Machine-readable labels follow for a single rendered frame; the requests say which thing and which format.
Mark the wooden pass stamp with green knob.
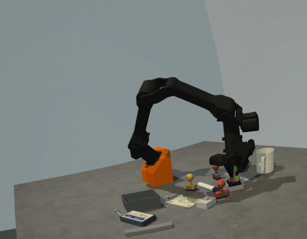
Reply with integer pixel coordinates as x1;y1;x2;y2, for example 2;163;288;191
228;165;240;184

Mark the red-handled rubber stamp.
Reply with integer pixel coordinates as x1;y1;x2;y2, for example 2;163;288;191
215;180;228;200

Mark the cream mug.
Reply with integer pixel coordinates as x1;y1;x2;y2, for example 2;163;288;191
256;148;274;174

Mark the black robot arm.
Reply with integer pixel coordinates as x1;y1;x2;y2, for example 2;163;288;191
128;77;259;165

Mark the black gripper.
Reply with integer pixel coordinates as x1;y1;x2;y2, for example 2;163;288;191
209;133;244;178

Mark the cream paper card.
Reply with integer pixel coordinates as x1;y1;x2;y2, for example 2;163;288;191
165;195;201;208

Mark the wooden rubber stamp with yellow knob handle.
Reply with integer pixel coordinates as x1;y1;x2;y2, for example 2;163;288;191
184;174;197;192

